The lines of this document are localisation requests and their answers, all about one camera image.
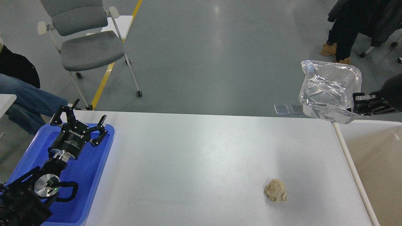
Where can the beige plastic bin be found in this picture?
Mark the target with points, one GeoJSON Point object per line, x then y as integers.
{"type": "Point", "coordinates": [373, 152]}

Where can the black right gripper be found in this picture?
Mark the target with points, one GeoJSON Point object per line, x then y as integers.
{"type": "Point", "coordinates": [384, 101]}

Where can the white board on floor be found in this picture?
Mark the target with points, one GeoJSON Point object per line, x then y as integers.
{"type": "Point", "coordinates": [123, 23]}

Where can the white side table corner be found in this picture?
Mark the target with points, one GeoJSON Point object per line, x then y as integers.
{"type": "Point", "coordinates": [6, 100]}

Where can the right floor outlet plate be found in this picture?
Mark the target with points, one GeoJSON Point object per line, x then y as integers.
{"type": "Point", "coordinates": [297, 109]}

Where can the floor outlet plate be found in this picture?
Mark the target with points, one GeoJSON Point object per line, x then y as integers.
{"type": "Point", "coordinates": [297, 109]}
{"type": "Point", "coordinates": [282, 109]}

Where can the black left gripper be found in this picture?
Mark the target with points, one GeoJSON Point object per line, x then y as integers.
{"type": "Point", "coordinates": [71, 139]}

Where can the standing person in black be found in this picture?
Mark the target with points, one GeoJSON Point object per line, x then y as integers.
{"type": "Point", "coordinates": [349, 17]}

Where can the left floor outlet plate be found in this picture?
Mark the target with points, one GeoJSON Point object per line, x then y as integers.
{"type": "Point", "coordinates": [282, 109]}

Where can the grey office chair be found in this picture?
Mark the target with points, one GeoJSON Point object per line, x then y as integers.
{"type": "Point", "coordinates": [87, 52]}

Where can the blue plastic tray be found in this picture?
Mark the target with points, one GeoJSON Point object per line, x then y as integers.
{"type": "Point", "coordinates": [86, 171]}

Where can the aluminium foil tray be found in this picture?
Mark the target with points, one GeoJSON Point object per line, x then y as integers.
{"type": "Point", "coordinates": [327, 91]}

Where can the crumpled brown paper ball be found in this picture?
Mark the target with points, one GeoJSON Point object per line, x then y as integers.
{"type": "Point", "coordinates": [276, 191]}

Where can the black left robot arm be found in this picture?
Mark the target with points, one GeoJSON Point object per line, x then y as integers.
{"type": "Point", "coordinates": [27, 200]}

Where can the chair with dark jackets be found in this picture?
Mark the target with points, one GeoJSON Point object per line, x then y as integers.
{"type": "Point", "coordinates": [384, 21]}

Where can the seated person in jeans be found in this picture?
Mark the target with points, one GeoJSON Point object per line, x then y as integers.
{"type": "Point", "coordinates": [19, 76]}

